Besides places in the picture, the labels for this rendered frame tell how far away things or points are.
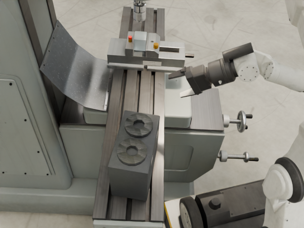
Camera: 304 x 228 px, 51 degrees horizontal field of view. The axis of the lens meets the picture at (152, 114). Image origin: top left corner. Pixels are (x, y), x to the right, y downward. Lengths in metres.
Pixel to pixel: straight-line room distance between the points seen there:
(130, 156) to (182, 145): 0.71
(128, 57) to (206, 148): 0.60
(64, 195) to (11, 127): 0.59
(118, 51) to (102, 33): 1.75
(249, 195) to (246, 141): 0.95
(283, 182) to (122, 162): 0.49
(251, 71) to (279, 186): 0.37
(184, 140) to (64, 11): 2.34
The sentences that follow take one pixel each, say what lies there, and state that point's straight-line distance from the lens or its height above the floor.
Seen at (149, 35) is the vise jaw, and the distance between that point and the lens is 1.48.
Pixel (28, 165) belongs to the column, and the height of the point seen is 0.44.
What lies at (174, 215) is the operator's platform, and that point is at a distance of 1.64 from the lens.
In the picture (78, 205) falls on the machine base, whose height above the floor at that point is 0.14.
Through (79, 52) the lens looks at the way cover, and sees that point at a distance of 1.56.
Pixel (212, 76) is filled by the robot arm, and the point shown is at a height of 1.17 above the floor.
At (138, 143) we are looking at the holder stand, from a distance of 0.97.
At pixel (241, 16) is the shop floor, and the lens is 3.62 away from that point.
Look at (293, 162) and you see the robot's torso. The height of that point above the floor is 1.08.
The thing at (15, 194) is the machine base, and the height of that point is 0.19.
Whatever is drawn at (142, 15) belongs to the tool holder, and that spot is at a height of 1.23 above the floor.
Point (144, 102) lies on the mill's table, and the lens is 1.33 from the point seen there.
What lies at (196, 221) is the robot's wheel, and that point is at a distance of 1.44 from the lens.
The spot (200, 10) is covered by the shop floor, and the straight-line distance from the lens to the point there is 3.60.
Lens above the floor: 1.91
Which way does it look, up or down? 51 degrees down
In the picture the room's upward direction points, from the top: 3 degrees clockwise
